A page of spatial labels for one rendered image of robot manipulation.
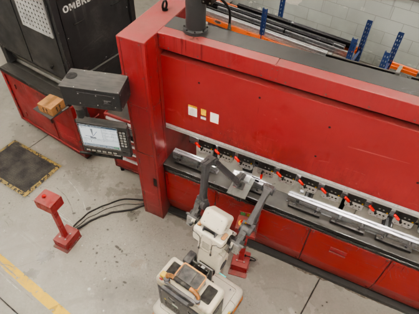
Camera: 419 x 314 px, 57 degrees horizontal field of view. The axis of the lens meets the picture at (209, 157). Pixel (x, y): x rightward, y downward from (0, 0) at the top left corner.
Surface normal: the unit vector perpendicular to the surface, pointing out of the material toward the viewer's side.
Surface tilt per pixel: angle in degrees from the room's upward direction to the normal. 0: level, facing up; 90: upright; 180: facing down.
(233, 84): 90
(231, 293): 0
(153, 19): 0
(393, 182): 90
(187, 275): 0
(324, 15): 90
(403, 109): 90
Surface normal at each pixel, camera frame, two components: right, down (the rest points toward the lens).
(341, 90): -0.44, 0.66
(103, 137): -0.18, 0.72
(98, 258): 0.03, -0.68
